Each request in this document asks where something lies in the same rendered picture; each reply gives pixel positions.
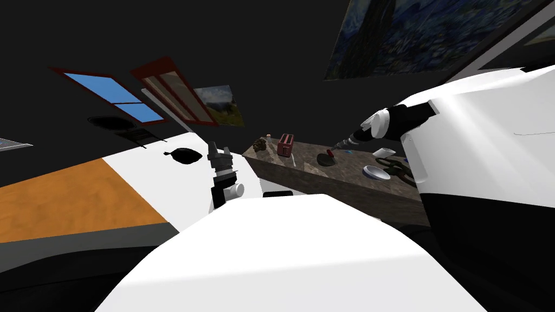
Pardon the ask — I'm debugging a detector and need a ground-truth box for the red framed beige window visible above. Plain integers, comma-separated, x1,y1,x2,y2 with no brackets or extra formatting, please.
130,56,219,128

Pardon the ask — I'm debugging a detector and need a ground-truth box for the black oval fixture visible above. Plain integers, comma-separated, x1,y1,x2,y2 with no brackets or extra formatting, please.
87,115,138,132

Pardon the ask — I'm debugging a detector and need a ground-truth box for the red toaster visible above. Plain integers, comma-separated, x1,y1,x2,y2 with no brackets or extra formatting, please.
277,133,295,158

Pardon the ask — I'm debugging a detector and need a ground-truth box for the black pan red handle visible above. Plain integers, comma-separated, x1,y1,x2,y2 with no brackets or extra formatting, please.
316,149,339,168

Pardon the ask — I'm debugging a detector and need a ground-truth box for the large blue painting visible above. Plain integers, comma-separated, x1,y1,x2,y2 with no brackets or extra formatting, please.
322,0,535,82

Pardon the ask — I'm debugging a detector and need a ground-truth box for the red framed blue window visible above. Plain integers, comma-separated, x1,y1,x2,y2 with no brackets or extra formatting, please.
49,67,169,127

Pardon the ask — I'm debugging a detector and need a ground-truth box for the landscape picture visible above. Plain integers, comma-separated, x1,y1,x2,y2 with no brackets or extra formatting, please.
193,84,246,128

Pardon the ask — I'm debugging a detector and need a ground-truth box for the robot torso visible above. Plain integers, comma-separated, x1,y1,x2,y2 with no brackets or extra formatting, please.
94,190,487,312

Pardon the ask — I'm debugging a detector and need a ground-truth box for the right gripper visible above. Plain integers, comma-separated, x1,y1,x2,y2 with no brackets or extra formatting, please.
330,137,354,153

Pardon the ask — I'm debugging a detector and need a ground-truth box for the black vent grille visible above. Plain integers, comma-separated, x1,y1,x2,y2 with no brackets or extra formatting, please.
114,127,167,150

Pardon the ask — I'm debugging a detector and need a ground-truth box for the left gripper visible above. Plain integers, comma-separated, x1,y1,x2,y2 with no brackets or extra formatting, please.
206,140,234,172

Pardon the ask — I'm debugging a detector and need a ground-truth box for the white bowl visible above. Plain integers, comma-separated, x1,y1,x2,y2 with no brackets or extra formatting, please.
362,164,391,181

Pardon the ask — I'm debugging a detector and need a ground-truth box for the black leaf shaped object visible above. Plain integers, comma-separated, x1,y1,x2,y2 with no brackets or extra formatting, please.
163,147,204,166

